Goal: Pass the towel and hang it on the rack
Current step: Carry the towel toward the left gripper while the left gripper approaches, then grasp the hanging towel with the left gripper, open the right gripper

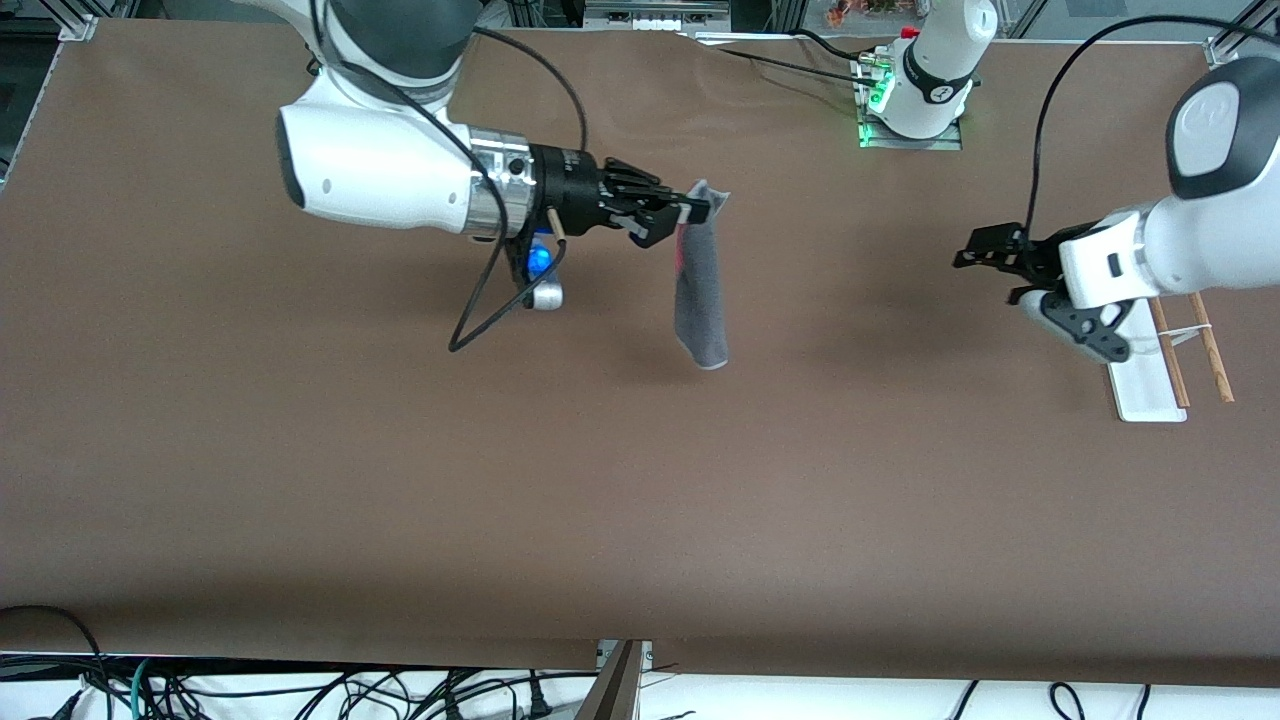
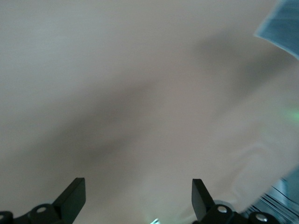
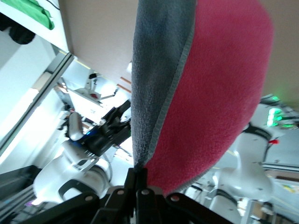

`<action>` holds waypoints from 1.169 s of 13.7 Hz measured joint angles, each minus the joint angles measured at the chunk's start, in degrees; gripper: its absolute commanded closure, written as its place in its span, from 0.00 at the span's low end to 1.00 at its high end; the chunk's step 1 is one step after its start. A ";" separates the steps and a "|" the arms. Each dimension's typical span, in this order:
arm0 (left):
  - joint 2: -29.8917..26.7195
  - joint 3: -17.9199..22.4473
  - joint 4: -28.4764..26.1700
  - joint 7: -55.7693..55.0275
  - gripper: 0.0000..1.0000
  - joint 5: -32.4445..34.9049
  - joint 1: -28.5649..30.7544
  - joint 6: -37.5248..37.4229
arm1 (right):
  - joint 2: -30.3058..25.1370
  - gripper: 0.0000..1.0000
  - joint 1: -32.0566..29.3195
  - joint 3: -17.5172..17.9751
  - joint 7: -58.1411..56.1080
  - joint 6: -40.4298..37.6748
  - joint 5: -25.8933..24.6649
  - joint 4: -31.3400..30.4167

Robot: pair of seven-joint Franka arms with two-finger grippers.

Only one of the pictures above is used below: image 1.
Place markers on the dark grey towel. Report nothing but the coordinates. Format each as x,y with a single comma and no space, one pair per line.
700,300

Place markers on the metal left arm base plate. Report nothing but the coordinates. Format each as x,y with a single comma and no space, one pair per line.
950,143

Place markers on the silver table edge bracket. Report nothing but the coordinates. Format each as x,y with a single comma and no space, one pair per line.
646,652

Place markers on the white flat strip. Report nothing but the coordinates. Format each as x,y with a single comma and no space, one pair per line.
750,38

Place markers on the aluminium corner profile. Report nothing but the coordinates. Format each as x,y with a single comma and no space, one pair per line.
78,25
1225,50

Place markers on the brown table cover sheet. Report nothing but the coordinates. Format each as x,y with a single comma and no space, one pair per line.
700,480

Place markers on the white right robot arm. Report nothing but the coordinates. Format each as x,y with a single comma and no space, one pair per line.
380,170

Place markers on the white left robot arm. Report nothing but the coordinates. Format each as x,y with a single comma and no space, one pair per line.
1210,230

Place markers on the grey camera stand post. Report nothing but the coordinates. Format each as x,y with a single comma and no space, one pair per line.
612,690

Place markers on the white rack with wooden rods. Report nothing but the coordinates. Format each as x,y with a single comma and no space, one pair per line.
1150,390

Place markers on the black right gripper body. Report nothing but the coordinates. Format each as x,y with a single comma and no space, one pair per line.
567,190

